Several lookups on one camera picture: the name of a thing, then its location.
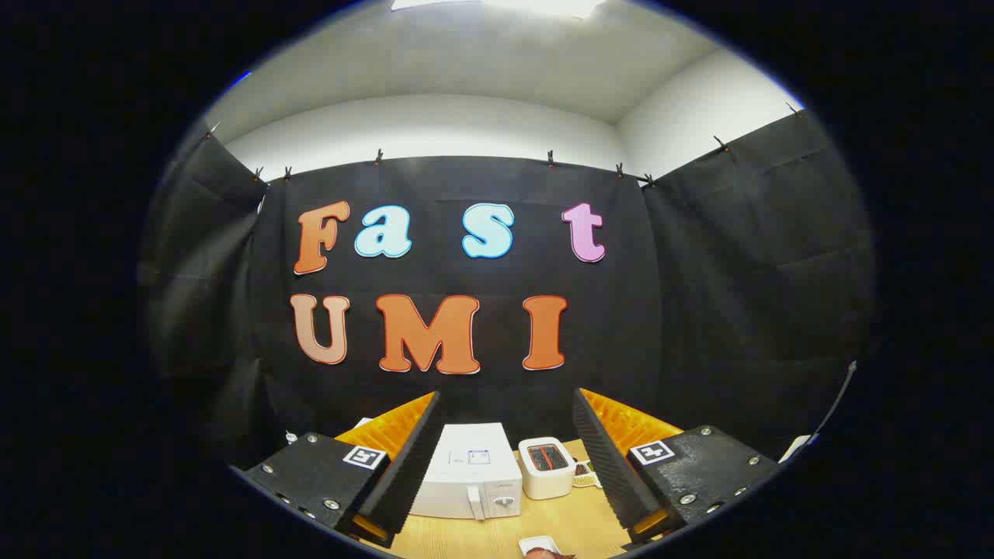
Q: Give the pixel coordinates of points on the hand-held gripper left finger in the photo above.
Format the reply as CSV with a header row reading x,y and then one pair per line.
x,y
404,473

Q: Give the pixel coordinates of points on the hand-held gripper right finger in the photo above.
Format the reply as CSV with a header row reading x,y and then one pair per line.
x,y
609,466

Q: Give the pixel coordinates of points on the white plastic tray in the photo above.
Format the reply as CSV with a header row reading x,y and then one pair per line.
x,y
537,542

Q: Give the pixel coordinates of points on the ceiling light panel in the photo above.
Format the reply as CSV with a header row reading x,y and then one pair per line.
x,y
536,5

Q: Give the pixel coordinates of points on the brown meat piece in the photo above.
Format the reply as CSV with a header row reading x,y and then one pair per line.
x,y
543,553

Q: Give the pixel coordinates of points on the row of small black clips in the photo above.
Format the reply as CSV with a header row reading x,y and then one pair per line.
x,y
550,158

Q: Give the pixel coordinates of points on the divided dish of beans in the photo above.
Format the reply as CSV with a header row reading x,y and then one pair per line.
x,y
584,475

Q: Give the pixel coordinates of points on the white microwave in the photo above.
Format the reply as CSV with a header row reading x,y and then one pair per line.
x,y
466,481

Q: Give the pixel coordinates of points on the white toaster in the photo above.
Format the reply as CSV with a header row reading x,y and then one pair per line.
x,y
547,480

